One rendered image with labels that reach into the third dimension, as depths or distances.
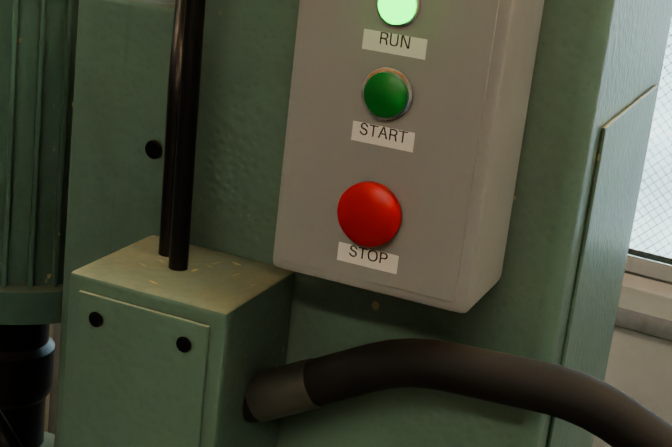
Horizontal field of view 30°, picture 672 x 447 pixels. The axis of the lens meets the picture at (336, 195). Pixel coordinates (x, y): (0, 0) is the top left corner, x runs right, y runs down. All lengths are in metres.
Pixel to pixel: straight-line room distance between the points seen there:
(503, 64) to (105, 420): 0.27
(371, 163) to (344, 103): 0.03
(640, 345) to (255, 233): 1.55
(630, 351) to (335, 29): 1.66
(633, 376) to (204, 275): 1.60
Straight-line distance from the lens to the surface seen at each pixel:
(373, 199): 0.56
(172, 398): 0.63
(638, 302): 2.15
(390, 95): 0.55
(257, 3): 0.65
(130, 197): 0.76
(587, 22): 0.60
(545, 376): 0.59
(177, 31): 0.67
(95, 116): 0.76
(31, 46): 0.78
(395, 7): 0.55
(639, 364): 2.18
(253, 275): 0.65
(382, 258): 0.58
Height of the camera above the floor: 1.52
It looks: 16 degrees down
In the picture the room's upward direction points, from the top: 7 degrees clockwise
